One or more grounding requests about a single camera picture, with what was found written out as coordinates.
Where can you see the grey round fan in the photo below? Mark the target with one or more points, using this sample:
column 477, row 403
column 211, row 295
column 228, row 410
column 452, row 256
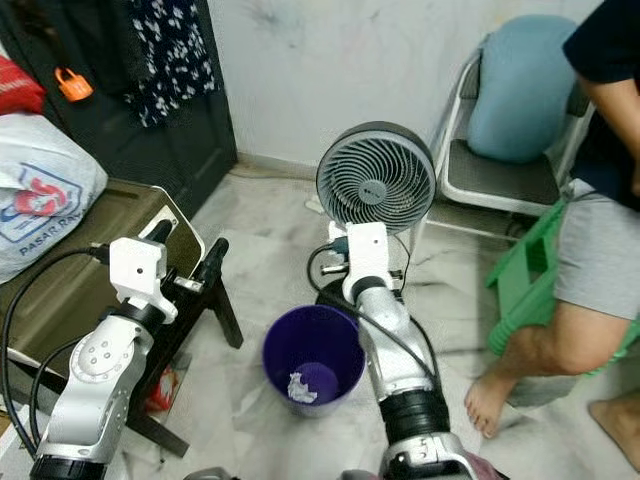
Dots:
column 375, row 175

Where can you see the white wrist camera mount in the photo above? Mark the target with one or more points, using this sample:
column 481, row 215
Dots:
column 368, row 255
column 138, row 275

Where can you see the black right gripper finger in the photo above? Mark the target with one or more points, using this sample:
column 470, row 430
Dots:
column 337, row 235

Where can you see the purple waste bin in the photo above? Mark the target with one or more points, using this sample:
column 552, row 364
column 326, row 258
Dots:
column 320, row 345

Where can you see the green plastic stool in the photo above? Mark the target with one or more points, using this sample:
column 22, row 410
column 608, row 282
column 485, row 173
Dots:
column 520, row 290

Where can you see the red plastic bag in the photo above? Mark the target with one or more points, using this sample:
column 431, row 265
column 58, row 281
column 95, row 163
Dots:
column 20, row 90

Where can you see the person in grey shorts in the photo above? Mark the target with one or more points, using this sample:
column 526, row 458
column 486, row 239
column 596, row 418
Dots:
column 600, row 250

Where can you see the black wardrobe door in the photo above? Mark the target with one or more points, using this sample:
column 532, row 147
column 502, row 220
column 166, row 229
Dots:
column 190, row 150

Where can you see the pink cloth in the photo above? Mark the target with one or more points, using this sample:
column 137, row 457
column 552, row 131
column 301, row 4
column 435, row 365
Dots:
column 492, row 472

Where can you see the black white floral garment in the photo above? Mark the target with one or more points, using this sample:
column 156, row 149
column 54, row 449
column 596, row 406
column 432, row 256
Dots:
column 170, row 60

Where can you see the metal folding chair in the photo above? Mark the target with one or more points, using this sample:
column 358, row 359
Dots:
column 500, row 185

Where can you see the crumpled white tissue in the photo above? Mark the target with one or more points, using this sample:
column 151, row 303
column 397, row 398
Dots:
column 300, row 388

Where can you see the blue cushion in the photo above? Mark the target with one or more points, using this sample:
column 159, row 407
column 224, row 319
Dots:
column 520, row 90

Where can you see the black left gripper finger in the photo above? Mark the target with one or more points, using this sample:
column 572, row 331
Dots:
column 159, row 230
column 212, row 262

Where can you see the orange padlock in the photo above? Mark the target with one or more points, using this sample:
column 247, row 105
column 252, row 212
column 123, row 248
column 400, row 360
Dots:
column 76, row 88

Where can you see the white printed plastic bag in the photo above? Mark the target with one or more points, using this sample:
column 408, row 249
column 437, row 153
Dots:
column 25, row 150

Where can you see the grey robot right leg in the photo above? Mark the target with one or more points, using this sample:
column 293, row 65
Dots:
column 359, row 476

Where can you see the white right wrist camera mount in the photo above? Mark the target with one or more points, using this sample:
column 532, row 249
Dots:
column 368, row 255

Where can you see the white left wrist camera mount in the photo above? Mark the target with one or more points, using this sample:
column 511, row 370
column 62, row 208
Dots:
column 138, row 275

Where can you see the small red packet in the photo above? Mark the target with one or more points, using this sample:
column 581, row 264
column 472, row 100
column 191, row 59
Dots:
column 160, row 392

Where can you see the white brown cardboard box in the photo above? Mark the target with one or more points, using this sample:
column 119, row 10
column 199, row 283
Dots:
column 15, row 465

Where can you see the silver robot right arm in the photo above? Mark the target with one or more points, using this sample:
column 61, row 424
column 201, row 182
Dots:
column 400, row 350

